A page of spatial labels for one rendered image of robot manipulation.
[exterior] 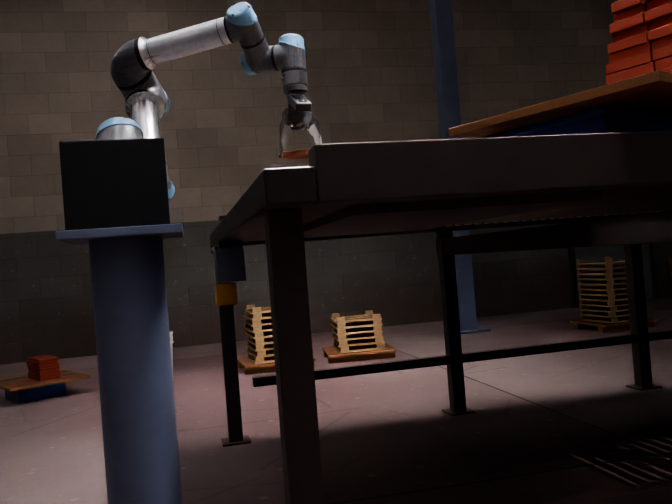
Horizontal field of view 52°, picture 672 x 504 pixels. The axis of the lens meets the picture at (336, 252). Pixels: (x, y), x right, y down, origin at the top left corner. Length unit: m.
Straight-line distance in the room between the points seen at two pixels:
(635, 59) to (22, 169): 6.35
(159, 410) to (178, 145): 5.69
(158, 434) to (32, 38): 6.25
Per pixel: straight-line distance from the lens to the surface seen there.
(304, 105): 1.97
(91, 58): 7.49
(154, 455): 1.70
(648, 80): 1.33
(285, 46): 2.10
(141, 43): 2.16
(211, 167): 7.20
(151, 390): 1.67
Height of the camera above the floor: 0.76
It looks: 1 degrees up
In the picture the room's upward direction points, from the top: 4 degrees counter-clockwise
